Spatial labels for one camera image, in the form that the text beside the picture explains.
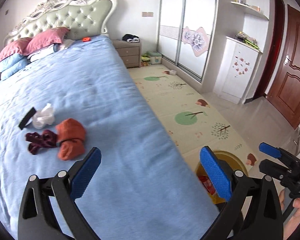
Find red snack wrapper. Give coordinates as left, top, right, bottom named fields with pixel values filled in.
left=198, top=175, right=216, bottom=195

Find yellow trash bin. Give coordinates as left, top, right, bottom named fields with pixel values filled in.
left=195, top=150, right=248, bottom=205

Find person's right hand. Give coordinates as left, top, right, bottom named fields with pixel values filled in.
left=283, top=198, right=300, bottom=240

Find brown wooden door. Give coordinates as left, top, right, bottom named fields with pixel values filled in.
left=253, top=0, right=300, bottom=128

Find dark maroon sock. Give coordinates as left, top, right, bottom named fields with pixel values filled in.
left=25, top=129, right=57, bottom=155

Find orange sock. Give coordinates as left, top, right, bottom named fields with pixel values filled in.
left=56, top=118, right=86, bottom=161

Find crumpled white tissue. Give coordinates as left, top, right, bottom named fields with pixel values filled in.
left=32, top=103, right=55, bottom=129

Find white corner cabinet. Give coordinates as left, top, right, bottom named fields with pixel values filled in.
left=213, top=36, right=262, bottom=104

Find black flat object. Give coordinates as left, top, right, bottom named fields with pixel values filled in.
left=18, top=107, right=37, bottom=130

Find clutter on cabinet top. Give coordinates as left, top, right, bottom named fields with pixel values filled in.
left=235, top=31, right=259, bottom=50

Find lower corner shelf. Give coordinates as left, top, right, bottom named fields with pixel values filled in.
left=230, top=1, right=269, bottom=21

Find green white storage box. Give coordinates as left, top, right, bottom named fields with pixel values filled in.
left=147, top=51, right=162, bottom=64

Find folded striped blanket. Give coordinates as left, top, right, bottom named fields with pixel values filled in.
left=27, top=39, right=75, bottom=63

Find colourful toys by box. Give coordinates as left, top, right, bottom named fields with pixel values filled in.
left=140, top=56, right=151, bottom=67

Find left pink pillow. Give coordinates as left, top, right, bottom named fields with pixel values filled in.
left=0, top=37, right=32, bottom=62

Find pink pillow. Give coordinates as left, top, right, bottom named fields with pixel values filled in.
left=23, top=27, right=70, bottom=56
left=0, top=37, right=32, bottom=62

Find sliding door wardrobe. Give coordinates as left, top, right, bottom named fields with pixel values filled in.
left=157, top=0, right=217, bottom=81

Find small orange object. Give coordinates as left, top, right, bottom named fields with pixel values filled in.
left=82, top=37, right=91, bottom=42

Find right pink pillow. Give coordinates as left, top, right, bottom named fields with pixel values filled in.
left=23, top=27, right=70, bottom=56

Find grey nightstand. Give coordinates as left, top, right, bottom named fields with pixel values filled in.
left=112, top=40, right=141, bottom=68

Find black white clothes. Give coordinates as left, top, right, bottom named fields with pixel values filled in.
left=122, top=34, right=140, bottom=43

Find tufted green headboard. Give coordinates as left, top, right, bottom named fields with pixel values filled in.
left=4, top=0, right=117, bottom=45

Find wall switch plate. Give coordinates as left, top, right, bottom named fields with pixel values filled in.
left=142, top=12, right=153, bottom=17

